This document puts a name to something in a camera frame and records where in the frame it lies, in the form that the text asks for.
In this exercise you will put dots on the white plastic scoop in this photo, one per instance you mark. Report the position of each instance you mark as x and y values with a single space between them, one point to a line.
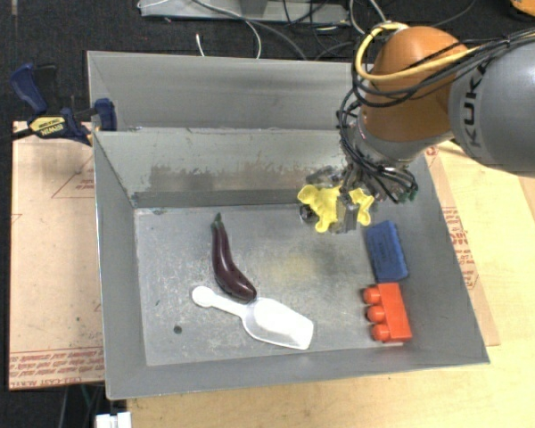
272 321

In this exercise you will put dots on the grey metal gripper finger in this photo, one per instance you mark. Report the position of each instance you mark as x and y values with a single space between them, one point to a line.
349 216

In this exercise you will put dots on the orange toy building brick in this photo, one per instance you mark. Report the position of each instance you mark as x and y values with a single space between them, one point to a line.
390 312

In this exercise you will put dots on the grey metal bin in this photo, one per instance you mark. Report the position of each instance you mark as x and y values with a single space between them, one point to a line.
276 257

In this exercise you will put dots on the blue sponge block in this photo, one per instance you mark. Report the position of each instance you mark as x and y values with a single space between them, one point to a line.
387 252

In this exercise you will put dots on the purple toy eggplant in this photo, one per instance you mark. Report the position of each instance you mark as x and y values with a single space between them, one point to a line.
225 261

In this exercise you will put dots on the yellow soft toy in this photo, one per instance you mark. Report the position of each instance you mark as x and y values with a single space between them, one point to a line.
323 205

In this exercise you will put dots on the brown cardboard board red print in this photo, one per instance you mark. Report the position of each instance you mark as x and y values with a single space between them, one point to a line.
53 248

